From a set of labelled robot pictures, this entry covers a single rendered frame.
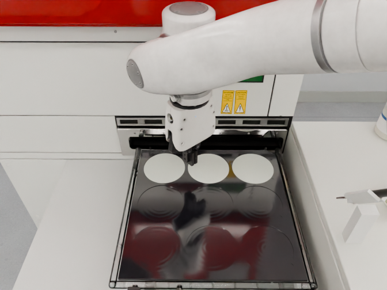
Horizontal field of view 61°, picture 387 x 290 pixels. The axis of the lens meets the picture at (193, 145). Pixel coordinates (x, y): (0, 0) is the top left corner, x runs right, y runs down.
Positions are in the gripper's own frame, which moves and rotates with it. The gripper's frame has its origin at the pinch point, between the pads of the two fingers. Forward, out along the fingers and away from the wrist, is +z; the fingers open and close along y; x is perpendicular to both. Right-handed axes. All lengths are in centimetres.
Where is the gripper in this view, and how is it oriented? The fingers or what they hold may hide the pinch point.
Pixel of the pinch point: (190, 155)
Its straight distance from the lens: 71.7
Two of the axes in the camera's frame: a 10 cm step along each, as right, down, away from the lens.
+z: 0.0, 7.4, 6.7
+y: 7.6, -4.4, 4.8
